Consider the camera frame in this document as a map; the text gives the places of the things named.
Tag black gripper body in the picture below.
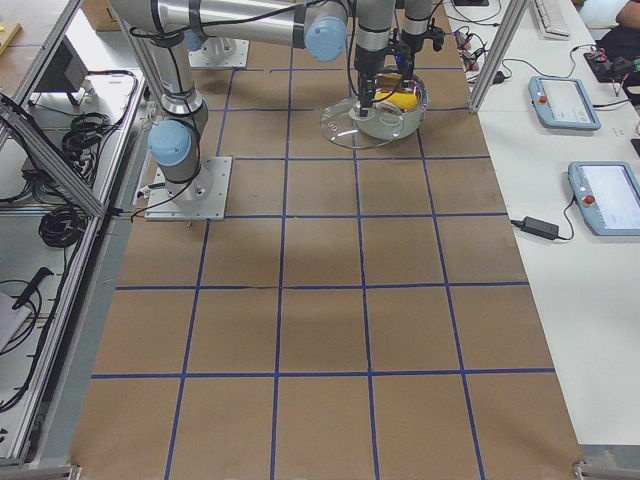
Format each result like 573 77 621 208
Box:
354 47 389 80
391 29 443 80

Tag yellow corn cob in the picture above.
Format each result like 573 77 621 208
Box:
375 91 420 113

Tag glass pot lid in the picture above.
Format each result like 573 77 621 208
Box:
320 98 404 150

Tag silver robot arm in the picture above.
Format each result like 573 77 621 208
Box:
392 0 445 80
112 1 403 204

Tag pale green cooking pot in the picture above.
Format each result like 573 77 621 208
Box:
353 72 429 141

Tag white keyboard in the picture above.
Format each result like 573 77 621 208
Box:
531 0 571 40

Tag upper teach pendant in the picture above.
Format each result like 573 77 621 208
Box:
528 76 601 132

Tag teach pendant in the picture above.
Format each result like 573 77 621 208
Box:
528 76 601 132
568 161 639 236

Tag black power adapter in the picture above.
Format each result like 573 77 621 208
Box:
521 216 559 240

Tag lower teach pendant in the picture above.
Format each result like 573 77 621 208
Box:
568 161 639 236

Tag cardboard box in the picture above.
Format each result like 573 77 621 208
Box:
81 0 120 32

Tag aluminium frame post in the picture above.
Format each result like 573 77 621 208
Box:
469 0 528 113

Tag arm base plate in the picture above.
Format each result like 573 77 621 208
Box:
143 157 232 221
189 37 249 70

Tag coiled black cables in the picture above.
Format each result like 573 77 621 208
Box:
39 112 119 249

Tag aluminium frame rail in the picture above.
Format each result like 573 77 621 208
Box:
1 94 107 217

